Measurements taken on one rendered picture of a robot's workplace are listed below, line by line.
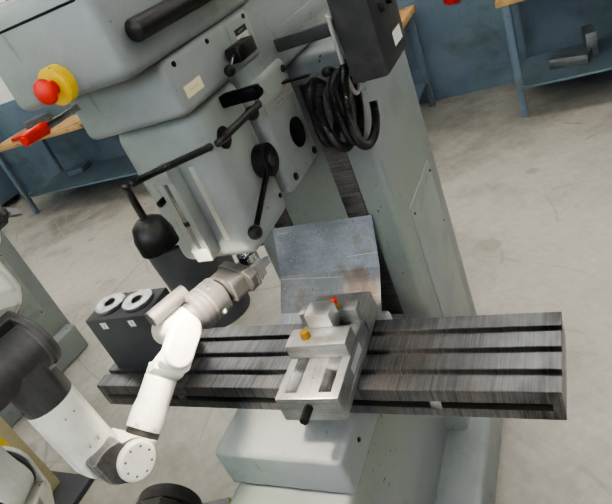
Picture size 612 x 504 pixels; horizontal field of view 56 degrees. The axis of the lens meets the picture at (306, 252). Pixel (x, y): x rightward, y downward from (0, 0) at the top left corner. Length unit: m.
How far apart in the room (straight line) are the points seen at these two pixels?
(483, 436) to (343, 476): 0.87
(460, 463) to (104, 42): 1.66
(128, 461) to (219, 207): 0.50
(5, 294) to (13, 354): 0.13
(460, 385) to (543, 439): 1.12
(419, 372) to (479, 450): 0.82
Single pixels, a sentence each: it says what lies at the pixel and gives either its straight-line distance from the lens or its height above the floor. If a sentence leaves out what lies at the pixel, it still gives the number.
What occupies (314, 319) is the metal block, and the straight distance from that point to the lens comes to 1.32.
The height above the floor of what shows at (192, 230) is 1.41.
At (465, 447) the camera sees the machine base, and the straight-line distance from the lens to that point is 2.10.
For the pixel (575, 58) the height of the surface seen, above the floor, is 0.29.
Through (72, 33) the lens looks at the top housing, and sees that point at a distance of 0.95.
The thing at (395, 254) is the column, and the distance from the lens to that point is 1.64.
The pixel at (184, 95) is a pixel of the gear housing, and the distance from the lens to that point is 1.02.
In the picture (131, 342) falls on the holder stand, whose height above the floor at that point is 1.04.
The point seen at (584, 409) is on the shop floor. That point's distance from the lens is 2.42.
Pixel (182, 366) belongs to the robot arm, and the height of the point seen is 1.20.
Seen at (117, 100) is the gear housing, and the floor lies 1.69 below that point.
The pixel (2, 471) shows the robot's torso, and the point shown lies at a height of 1.07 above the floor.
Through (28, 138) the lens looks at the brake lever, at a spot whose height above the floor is 1.70.
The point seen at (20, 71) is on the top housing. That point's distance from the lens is 1.05.
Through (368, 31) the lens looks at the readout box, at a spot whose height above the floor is 1.61.
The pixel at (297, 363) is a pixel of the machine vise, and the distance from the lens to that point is 1.33.
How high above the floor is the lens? 1.85
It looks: 29 degrees down
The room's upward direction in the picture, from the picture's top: 24 degrees counter-clockwise
